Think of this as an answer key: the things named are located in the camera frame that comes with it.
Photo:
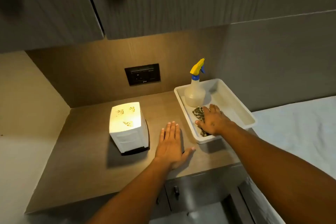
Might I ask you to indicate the person's left hand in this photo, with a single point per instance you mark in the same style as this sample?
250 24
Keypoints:
169 147

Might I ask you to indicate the person's right hand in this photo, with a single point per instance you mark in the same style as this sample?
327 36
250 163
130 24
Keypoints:
214 121

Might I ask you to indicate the striped cleaning cloth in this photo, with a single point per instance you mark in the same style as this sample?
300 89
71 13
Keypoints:
198 113

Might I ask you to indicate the white box-shaped appliance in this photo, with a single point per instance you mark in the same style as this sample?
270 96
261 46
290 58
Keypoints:
126 118

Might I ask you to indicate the person's left forearm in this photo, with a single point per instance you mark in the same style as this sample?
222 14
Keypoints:
136 195

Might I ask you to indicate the person's right forearm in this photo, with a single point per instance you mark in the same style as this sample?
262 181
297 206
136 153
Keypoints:
275 174

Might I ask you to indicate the white plastic tray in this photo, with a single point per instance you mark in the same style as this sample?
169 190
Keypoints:
231 100

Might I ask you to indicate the spray bottle with yellow trigger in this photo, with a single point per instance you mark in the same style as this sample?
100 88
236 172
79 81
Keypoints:
194 92

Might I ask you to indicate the grey drawer cabinet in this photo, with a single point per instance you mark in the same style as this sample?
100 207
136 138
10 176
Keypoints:
204 187

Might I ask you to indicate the bed with white sheet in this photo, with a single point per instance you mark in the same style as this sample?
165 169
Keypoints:
296 132

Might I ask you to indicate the black wall socket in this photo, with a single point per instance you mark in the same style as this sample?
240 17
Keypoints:
142 74

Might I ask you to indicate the grey wooden wall cabinet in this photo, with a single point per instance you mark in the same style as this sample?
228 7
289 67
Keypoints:
170 0

